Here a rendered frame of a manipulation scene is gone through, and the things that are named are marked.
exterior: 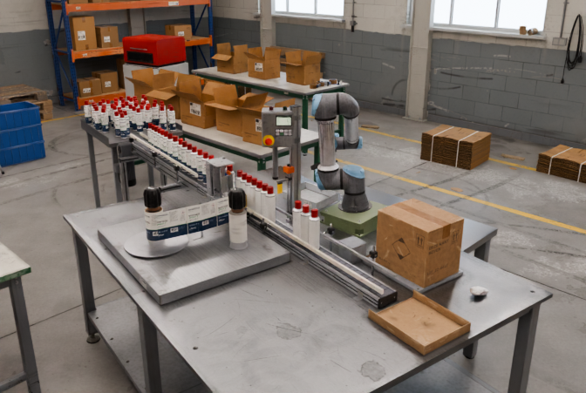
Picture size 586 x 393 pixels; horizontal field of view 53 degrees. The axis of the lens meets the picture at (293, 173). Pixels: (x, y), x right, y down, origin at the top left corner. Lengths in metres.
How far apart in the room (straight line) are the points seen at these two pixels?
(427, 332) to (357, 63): 7.45
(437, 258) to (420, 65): 6.33
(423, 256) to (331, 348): 0.60
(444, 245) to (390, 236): 0.24
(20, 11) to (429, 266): 8.60
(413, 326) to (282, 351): 0.54
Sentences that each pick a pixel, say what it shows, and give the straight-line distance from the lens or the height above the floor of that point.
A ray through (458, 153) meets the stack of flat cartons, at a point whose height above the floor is 0.16.
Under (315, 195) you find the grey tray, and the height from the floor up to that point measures 0.85.
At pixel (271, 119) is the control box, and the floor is 1.43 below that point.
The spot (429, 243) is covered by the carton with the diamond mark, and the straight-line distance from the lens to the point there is 2.56.
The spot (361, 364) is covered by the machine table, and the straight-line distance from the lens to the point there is 2.21.
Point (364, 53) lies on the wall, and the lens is 9.42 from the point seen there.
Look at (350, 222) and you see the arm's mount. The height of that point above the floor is 0.90.
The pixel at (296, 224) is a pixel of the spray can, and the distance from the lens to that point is 2.89.
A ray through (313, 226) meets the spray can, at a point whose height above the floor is 1.01.
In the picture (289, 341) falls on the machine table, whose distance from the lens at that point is 2.31.
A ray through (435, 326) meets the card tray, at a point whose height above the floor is 0.83.
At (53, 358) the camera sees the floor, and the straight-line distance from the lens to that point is 3.86.
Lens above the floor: 2.18
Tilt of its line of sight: 20 degrees down
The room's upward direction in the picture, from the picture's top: straight up
